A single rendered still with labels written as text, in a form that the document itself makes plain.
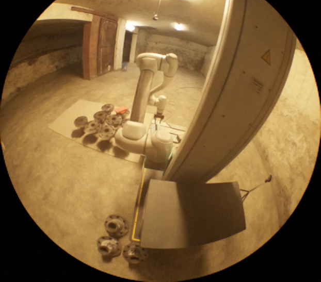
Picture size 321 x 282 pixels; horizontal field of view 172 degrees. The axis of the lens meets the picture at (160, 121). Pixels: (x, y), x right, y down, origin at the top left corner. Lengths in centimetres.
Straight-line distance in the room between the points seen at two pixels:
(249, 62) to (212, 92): 16
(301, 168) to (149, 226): 270
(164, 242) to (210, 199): 30
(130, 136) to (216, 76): 56
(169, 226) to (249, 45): 69
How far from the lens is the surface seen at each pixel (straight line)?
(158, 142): 62
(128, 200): 136
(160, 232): 51
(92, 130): 166
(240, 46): 35
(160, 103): 122
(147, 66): 78
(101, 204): 141
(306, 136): 282
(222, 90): 34
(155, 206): 51
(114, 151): 164
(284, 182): 292
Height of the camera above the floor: 134
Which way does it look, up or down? 38 degrees down
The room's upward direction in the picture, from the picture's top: 13 degrees clockwise
